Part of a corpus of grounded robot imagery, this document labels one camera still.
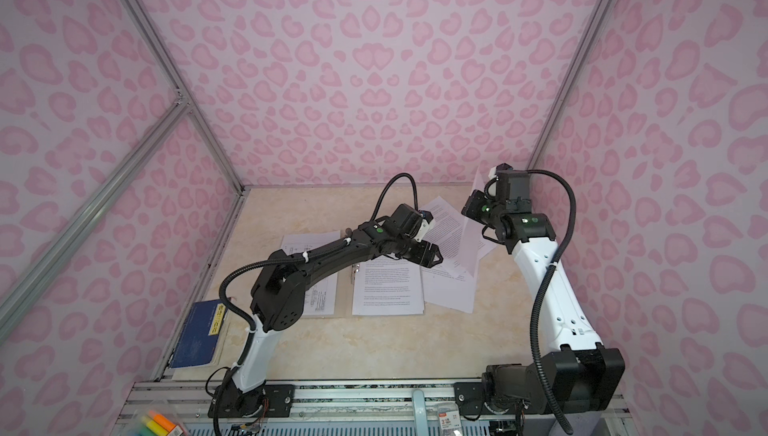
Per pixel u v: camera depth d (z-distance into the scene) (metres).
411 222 0.73
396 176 0.74
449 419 0.69
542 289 0.43
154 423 0.70
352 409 0.72
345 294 0.91
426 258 0.78
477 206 0.68
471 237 0.74
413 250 0.78
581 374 0.39
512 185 0.56
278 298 0.53
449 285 0.94
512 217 0.53
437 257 0.82
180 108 0.89
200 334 0.84
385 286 0.93
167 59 0.84
